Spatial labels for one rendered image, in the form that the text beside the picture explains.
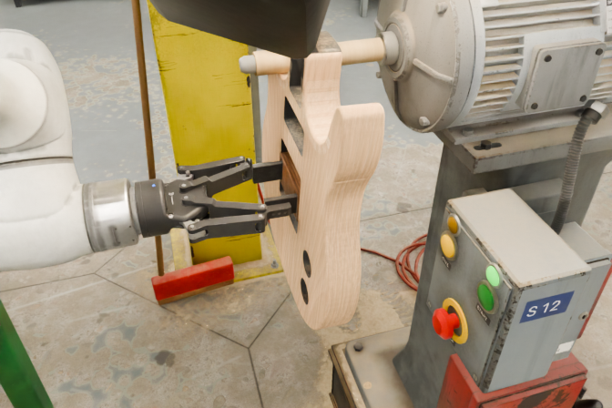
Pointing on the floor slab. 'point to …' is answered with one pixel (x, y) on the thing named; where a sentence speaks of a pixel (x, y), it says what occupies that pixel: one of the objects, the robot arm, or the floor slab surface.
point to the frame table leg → (18, 369)
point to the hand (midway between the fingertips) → (286, 186)
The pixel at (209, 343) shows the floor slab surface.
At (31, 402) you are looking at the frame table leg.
